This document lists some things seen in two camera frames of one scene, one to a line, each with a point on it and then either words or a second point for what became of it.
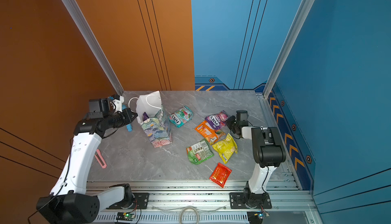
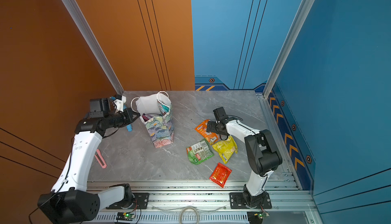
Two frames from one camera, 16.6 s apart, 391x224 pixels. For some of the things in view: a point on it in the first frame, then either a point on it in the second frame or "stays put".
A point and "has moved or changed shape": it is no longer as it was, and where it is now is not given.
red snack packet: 220,174 stays put
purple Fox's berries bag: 218,120 has moved or changed shape
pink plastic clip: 98,156 stays put
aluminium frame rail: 208,202 stays put
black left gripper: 126,112 stays put
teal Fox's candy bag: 180,116 → 163,108
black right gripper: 228,122 → 212,130
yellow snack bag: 226,148 stays put
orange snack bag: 207,132 stays put
